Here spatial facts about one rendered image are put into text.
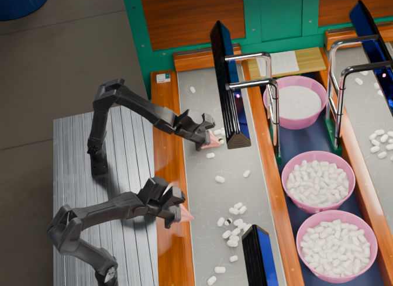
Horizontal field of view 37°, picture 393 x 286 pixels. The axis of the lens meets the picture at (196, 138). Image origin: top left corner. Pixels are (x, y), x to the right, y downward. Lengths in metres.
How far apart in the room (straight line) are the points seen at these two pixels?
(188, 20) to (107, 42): 1.74
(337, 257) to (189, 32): 1.16
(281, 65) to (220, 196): 0.73
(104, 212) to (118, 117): 0.90
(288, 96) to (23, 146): 1.79
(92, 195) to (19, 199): 1.07
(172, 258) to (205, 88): 0.88
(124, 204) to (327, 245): 0.71
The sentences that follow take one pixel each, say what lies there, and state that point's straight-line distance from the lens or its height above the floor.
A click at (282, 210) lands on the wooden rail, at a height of 0.76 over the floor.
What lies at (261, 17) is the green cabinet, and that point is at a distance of 2.58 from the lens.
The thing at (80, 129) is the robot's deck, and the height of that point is 0.67.
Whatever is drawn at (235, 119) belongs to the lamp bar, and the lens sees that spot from 1.92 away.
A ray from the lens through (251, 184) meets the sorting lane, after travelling 2.21.
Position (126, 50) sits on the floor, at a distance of 4.11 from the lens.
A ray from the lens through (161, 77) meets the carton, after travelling 2.62.
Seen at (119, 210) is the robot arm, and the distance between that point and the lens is 1.85.
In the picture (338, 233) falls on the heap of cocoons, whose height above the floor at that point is 0.74.
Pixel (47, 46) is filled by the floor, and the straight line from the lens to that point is 4.36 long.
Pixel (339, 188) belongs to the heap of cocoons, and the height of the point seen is 0.74.
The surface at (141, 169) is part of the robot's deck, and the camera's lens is 2.42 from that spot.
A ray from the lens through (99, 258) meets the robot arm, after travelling 1.97.
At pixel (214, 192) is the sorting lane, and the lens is 2.20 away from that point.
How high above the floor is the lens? 2.49
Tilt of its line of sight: 47 degrees down
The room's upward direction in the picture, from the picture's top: 10 degrees counter-clockwise
